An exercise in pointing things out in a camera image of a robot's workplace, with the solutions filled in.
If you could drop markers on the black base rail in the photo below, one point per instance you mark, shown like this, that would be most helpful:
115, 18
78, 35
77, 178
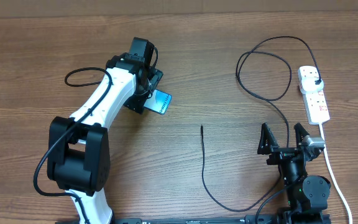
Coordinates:
197, 221

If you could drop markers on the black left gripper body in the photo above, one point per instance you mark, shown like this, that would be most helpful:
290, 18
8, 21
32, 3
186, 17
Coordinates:
144, 91

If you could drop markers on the white charger plug adapter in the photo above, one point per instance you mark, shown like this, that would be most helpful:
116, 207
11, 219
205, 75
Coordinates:
310, 84

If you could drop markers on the white power strip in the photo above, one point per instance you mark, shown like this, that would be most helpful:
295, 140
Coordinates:
315, 102

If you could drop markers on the Samsung Galaxy smartphone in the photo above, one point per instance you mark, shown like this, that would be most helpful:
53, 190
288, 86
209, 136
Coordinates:
159, 102

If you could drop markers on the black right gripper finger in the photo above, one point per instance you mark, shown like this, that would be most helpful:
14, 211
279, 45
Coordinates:
267, 144
300, 134

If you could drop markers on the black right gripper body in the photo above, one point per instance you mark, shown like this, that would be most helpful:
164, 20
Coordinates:
280, 155

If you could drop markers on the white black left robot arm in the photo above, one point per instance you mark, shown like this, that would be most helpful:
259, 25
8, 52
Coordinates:
78, 156

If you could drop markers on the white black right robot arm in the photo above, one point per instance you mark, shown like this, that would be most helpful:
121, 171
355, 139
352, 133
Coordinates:
307, 194

